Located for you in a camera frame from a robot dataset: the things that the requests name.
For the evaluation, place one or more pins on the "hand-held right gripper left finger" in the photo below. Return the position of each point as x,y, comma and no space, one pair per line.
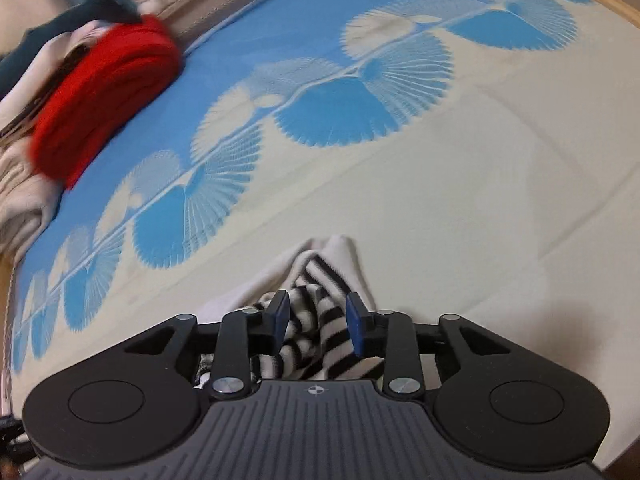
277,317

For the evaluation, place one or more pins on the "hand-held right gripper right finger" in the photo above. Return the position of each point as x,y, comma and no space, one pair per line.
356,325

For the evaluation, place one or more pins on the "striped dress with white vest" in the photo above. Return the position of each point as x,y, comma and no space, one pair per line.
315,310

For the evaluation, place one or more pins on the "blue patterned bed sheet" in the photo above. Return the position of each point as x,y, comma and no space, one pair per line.
450,185

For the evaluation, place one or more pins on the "red folded quilt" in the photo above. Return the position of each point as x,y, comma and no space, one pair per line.
105,100

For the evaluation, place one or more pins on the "white speckled folded quilt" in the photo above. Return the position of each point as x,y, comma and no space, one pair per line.
25,195

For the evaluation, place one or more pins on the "dark patterned folded blanket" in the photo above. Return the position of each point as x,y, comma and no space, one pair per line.
30,110

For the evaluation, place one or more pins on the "white folded blanket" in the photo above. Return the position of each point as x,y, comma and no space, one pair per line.
47,55

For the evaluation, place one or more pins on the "dark teal shark plush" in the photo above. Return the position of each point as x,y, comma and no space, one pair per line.
65,17

